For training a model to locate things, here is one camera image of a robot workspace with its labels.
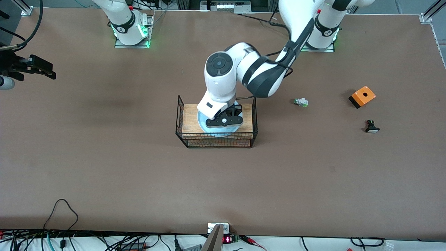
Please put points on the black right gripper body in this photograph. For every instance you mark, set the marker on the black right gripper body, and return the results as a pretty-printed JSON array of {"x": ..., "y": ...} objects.
[{"x": 9, "y": 64}]

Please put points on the light blue round plate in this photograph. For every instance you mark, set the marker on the light blue round plate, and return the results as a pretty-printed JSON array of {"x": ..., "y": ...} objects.
[{"x": 217, "y": 132}]

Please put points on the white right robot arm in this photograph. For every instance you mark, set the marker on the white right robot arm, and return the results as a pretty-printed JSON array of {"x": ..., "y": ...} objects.
[{"x": 122, "y": 17}]

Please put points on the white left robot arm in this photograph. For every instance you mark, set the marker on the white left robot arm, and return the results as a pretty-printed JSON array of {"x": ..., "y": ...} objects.
[{"x": 258, "y": 76}]

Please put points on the black square white-capped button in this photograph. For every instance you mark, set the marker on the black square white-capped button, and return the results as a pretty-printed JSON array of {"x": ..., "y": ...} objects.
[{"x": 372, "y": 129}]

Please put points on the wooden board shelf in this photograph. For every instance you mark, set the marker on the wooden board shelf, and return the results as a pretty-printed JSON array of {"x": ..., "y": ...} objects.
[{"x": 190, "y": 118}]

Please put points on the lit white panel device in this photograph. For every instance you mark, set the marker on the lit white panel device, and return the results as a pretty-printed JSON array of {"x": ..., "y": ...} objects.
[{"x": 226, "y": 6}]

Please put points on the black power adapter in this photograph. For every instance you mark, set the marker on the black power adapter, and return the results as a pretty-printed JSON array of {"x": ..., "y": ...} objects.
[{"x": 134, "y": 246}]

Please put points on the small white box device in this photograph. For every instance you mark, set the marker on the small white box device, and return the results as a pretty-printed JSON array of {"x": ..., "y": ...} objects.
[{"x": 212, "y": 228}]

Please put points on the red digit display module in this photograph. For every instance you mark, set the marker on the red digit display module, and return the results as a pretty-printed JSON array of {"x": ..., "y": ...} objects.
[{"x": 227, "y": 239}]

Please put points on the white green small connector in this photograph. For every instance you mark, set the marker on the white green small connector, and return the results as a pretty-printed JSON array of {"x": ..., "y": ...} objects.
[{"x": 301, "y": 102}]

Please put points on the red clip lead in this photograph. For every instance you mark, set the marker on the red clip lead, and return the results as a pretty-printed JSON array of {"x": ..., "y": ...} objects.
[{"x": 252, "y": 240}]

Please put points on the aluminium frame profile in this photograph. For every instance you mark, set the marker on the aluminium frame profile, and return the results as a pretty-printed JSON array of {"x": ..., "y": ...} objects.
[
  {"x": 430, "y": 15},
  {"x": 26, "y": 8}
]

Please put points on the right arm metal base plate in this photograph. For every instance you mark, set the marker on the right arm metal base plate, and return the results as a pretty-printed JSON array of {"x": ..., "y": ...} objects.
[{"x": 132, "y": 46}]

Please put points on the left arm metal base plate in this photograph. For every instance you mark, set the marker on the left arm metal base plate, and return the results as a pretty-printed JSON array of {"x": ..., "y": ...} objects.
[{"x": 317, "y": 50}]

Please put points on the orange button enclosure box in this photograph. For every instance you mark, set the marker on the orange button enclosure box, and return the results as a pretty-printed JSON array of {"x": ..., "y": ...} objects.
[{"x": 369, "y": 98}]

